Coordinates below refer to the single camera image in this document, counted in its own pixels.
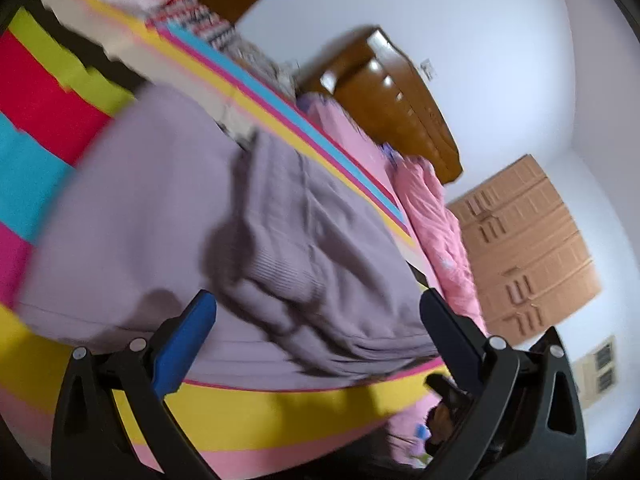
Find red white striped pillow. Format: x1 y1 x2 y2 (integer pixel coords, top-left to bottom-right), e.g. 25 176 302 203
150 0 236 48

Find pink blanket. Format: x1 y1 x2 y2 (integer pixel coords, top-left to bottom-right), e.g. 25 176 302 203
297 92 488 336

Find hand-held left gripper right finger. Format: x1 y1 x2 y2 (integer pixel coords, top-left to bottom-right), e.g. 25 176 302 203
419 289 587 480

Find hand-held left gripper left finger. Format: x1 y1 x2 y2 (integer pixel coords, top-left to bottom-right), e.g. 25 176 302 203
50 289 218 480

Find lilac pants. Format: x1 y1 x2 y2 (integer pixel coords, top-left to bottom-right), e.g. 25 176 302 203
17 82 443 393

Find rainbow striped bedsheet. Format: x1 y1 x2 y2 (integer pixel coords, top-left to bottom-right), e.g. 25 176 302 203
0 0 451 473

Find light brown wardrobe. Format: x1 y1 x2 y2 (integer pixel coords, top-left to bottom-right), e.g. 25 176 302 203
447 155 603 348

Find dark brown object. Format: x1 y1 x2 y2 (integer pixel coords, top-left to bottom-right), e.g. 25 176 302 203
425 372 476 456

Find pale floral pillow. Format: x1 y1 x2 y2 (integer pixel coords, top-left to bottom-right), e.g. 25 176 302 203
220 35 301 101

